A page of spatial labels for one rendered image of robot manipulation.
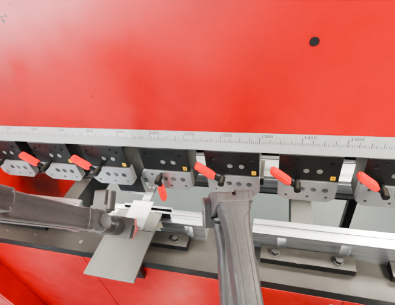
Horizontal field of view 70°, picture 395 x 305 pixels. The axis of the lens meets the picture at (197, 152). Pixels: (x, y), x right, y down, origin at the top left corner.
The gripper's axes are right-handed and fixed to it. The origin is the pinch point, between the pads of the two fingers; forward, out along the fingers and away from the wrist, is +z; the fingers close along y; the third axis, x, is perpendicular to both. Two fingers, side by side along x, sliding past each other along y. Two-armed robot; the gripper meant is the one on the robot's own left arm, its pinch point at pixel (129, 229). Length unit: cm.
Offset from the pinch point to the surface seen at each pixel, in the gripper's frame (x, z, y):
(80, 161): -17.4, -22.4, 9.8
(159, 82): -32, -42, -21
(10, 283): 35, 45, 85
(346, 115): -28, -35, -62
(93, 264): 12.9, -5.5, 7.6
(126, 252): 7.8, -2.6, -2.0
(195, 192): -41, 142, 15
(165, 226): -3.0, 10.4, -9.4
